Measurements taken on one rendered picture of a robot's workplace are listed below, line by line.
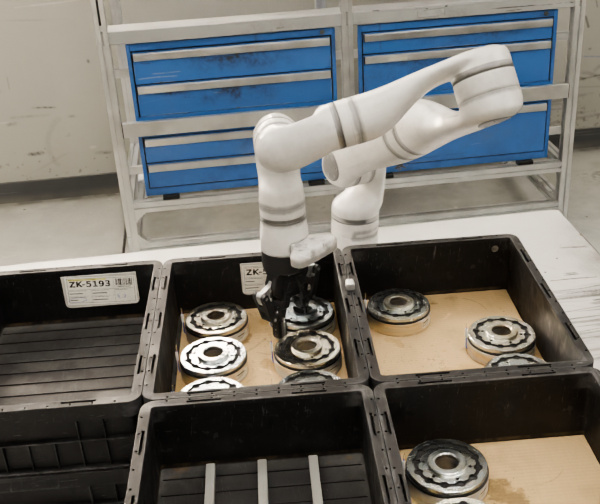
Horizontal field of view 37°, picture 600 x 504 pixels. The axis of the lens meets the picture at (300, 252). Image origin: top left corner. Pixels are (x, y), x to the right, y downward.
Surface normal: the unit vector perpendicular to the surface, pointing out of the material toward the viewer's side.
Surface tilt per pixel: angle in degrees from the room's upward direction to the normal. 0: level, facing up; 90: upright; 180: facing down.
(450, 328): 0
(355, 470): 0
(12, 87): 90
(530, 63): 90
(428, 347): 0
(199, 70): 90
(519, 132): 90
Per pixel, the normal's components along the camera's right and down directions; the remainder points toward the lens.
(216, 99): 0.12, 0.45
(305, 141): 0.35, 0.33
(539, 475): -0.05, -0.89
